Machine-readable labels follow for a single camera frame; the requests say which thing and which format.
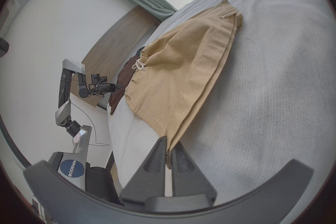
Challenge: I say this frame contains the brown garment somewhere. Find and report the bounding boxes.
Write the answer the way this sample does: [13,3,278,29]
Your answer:
[108,54,140,116]

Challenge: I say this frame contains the black cable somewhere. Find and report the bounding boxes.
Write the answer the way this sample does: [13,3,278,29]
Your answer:
[69,102,110,146]

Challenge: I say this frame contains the tan shorts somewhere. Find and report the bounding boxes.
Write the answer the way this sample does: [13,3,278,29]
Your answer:
[124,0,243,170]

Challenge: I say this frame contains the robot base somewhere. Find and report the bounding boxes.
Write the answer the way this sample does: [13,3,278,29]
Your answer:
[31,124,122,208]

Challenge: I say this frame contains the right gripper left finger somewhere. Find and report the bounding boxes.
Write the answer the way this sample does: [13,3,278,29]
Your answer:
[121,136,169,200]

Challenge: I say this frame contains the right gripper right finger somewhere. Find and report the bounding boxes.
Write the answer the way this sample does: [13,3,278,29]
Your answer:
[171,140,218,199]

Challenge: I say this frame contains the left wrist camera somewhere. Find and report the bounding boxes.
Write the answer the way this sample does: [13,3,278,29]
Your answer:
[90,74,109,84]

